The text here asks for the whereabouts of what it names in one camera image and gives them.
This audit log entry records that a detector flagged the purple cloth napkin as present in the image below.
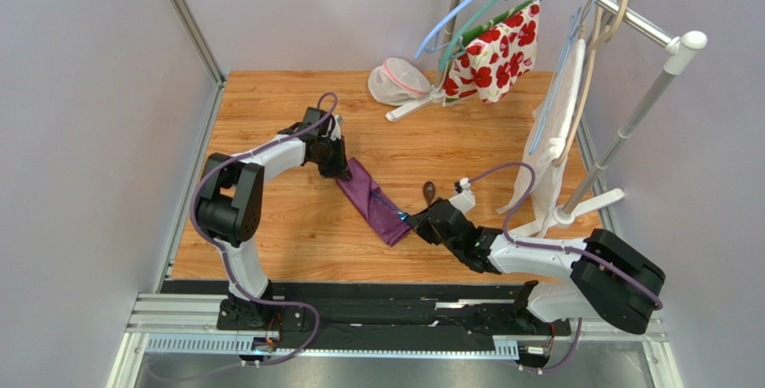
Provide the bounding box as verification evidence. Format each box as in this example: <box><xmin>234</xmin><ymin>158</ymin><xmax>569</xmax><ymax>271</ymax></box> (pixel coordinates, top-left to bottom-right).
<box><xmin>336</xmin><ymin>158</ymin><xmax>410</xmax><ymax>247</ymax></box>

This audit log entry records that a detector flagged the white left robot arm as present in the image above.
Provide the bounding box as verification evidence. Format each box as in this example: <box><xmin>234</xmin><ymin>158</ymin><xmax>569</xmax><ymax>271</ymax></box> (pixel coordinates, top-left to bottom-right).
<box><xmin>189</xmin><ymin>107</ymin><xmax>352</xmax><ymax>312</ymax></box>

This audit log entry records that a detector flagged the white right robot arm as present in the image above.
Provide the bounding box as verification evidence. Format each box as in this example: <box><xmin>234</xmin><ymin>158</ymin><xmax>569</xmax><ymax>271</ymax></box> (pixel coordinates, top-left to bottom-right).
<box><xmin>405</xmin><ymin>180</ymin><xmax>666</xmax><ymax>334</ymax></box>

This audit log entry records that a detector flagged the white mesh laundry bag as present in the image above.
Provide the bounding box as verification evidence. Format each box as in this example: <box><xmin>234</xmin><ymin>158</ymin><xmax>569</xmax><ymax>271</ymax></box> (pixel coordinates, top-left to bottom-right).
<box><xmin>367</xmin><ymin>57</ymin><xmax>431</xmax><ymax>106</ymax></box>

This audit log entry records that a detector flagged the light blue plastic hanger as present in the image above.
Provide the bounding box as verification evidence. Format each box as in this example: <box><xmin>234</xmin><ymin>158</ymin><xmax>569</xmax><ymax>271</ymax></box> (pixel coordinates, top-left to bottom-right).
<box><xmin>413</xmin><ymin>0</ymin><xmax>557</xmax><ymax>58</ymax></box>

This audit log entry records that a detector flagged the white towel on hanger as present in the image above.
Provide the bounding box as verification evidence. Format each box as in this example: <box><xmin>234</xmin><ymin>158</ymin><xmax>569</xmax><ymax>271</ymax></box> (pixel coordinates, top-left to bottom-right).
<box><xmin>497</xmin><ymin>40</ymin><xmax>586</xmax><ymax>237</ymax></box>

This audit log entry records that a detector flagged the red poppy floral cloth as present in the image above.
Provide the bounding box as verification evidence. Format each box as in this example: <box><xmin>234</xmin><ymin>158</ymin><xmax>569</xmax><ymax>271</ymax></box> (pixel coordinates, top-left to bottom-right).
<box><xmin>443</xmin><ymin>0</ymin><xmax>541</xmax><ymax>106</ymax></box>

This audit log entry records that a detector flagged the metal clothes rack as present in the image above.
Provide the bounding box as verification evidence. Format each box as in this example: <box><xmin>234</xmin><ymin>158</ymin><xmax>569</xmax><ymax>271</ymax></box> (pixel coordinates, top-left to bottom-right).
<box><xmin>385</xmin><ymin>0</ymin><xmax>708</xmax><ymax>239</ymax></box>

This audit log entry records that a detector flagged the blue thin wire hanger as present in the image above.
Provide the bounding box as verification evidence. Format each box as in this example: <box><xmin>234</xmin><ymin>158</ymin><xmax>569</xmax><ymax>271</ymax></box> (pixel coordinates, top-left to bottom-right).
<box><xmin>528</xmin><ymin>0</ymin><xmax>602</xmax><ymax>156</ymax></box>

